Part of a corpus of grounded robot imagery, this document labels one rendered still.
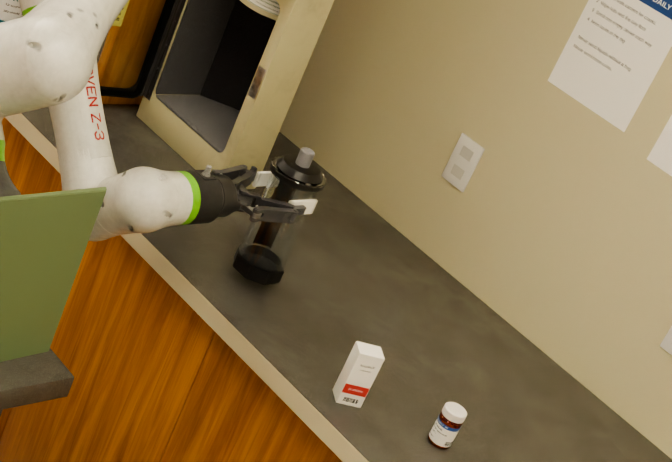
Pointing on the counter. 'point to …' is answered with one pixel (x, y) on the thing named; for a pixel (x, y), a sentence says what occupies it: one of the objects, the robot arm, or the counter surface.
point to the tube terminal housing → (292, 5)
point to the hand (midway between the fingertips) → (288, 192)
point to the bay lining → (216, 40)
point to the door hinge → (171, 27)
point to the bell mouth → (258, 0)
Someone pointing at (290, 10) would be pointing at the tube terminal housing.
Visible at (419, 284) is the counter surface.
